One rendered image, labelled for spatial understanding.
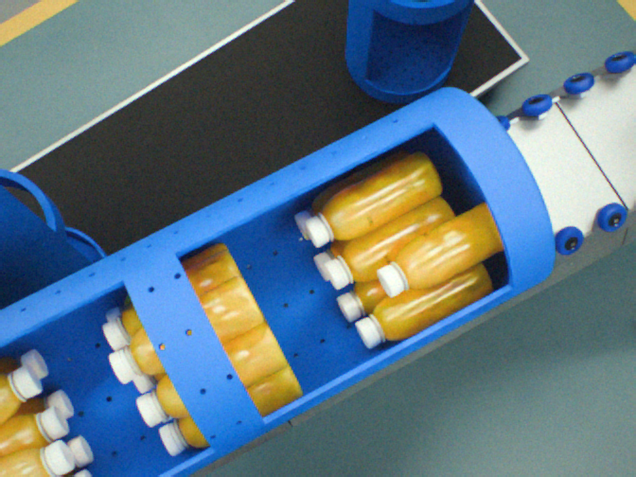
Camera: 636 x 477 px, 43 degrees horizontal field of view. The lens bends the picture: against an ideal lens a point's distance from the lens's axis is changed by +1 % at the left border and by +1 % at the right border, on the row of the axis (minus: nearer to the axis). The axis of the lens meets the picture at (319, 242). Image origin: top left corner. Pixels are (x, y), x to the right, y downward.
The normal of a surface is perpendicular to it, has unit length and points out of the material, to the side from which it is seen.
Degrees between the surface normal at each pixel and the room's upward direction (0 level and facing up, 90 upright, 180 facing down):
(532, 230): 40
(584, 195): 0
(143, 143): 0
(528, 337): 0
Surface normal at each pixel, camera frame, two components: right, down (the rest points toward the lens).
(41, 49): 0.00, -0.25
